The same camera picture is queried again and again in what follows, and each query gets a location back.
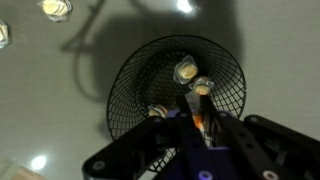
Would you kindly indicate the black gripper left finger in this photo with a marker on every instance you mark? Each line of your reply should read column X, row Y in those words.
column 128, row 157

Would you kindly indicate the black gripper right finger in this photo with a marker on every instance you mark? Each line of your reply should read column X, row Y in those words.
column 267, row 150

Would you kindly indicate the right hamburger toy on table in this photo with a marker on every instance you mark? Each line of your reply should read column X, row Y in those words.
column 4, row 34

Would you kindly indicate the hamburger toy on table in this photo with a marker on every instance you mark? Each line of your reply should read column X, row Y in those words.
column 56, row 10
column 4, row 34

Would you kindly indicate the hamburger toy in basket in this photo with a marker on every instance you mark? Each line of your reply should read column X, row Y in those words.
column 202, row 85
column 185, row 70

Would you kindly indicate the left hamburger toy on table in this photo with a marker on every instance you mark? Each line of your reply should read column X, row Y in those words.
column 56, row 10

